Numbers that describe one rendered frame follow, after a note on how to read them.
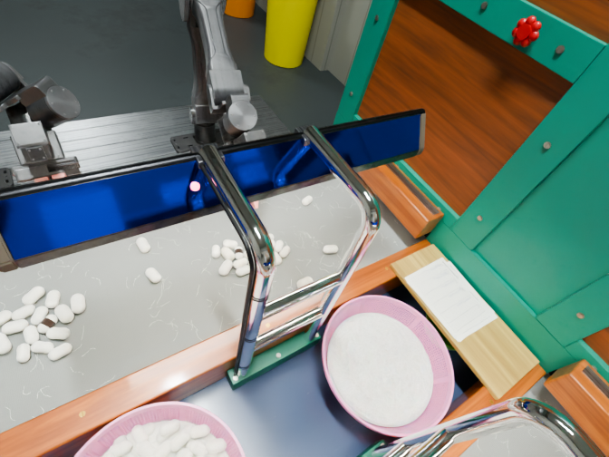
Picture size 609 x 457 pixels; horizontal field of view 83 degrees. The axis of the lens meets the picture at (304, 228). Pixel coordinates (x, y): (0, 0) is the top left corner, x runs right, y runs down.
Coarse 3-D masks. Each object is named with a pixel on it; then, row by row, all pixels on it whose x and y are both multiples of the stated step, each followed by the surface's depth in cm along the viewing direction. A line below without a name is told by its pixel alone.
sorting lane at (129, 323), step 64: (320, 192) 95; (64, 256) 69; (128, 256) 72; (192, 256) 75; (320, 256) 82; (384, 256) 86; (128, 320) 64; (192, 320) 66; (0, 384) 54; (64, 384) 55
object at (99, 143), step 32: (256, 96) 131; (64, 128) 100; (96, 128) 103; (128, 128) 106; (160, 128) 109; (192, 128) 112; (256, 128) 119; (0, 160) 89; (96, 160) 95; (128, 160) 98
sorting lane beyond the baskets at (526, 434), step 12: (540, 384) 73; (528, 396) 70; (540, 396) 71; (552, 396) 72; (564, 408) 70; (504, 432) 65; (516, 432) 66; (528, 432) 66; (540, 432) 66; (480, 444) 63; (492, 444) 63; (504, 444) 64; (516, 444) 64; (528, 444) 65; (540, 444) 65; (552, 444) 65; (468, 456) 61; (480, 456) 62; (492, 456) 62; (504, 456) 62; (516, 456) 63; (528, 456) 63; (540, 456) 64; (552, 456) 64; (564, 456) 64
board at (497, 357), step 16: (416, 256) 83; (432, 256) 84; (400, 272) 79; (432, 320) 74; (496, 320) 76; (448, 336) 71; (480, 336) 73; (496, 336) 74; (512, 336) 74; (464, 352) 70; (480, 352) 70; (496, 352) 71; (512, 352) 72; (528, 352) 73; (480, 368) 68; (496, 368) 69; (512, 368) 70; (528, 368) 70; (496, 384) 67; (512, 384) 67
